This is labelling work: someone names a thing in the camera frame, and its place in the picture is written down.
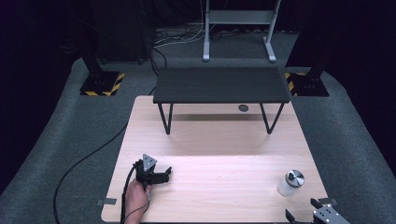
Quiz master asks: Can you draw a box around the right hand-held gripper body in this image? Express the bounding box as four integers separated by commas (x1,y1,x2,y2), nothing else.
312,203,351,224

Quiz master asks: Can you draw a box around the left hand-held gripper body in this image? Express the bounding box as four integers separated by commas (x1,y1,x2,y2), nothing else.
134,153,159,189

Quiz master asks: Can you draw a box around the glass jar with metal lid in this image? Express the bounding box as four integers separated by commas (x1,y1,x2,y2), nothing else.
276,169,305,198

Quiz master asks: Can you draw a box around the person's left hand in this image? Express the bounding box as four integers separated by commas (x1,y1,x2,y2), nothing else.
123,178,152,224

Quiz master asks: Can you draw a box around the grey tape strip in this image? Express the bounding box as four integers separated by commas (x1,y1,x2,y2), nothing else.
95,197,118,207

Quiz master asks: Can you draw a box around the black striped stand base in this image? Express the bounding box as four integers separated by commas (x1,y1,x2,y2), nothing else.
79,70,126,97
284,71,331,98

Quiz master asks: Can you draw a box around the black desk shelf riser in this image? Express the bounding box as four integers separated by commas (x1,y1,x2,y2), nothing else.
152,66,291,135

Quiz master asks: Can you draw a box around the black cabinet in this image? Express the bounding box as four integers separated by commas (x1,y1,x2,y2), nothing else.
92,0,154,64

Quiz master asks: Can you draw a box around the white metal stand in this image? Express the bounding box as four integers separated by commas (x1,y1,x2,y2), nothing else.
202,0,283,63

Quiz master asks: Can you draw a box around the thick black gripper cable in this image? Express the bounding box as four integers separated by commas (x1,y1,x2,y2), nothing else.
120,160,143,224

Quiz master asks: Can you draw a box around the thin black cable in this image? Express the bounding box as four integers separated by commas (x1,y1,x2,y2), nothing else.
121,200,151,224

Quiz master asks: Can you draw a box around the long black floor cable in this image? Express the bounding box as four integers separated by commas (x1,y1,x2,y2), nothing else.
52,86,157,224

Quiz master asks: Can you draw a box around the bundle of floor cables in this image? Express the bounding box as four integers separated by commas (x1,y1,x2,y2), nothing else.
151,26,219,49

